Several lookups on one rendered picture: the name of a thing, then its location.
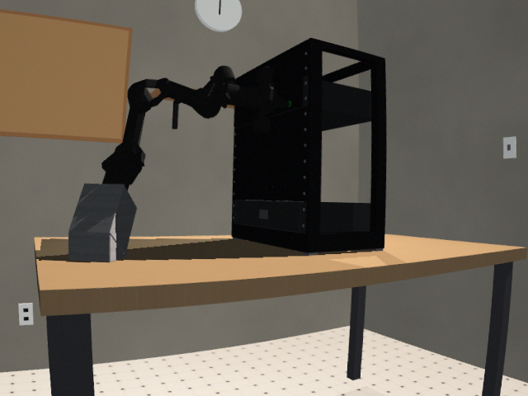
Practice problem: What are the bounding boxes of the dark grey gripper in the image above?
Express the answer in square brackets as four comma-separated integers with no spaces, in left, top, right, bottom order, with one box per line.
[239,66,290,134]

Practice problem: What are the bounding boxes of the black server rack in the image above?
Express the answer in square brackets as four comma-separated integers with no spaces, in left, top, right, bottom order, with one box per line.
[232,38,386,256]

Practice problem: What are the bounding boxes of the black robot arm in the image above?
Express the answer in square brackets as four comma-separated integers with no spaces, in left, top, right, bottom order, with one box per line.
[101,66,278,190]

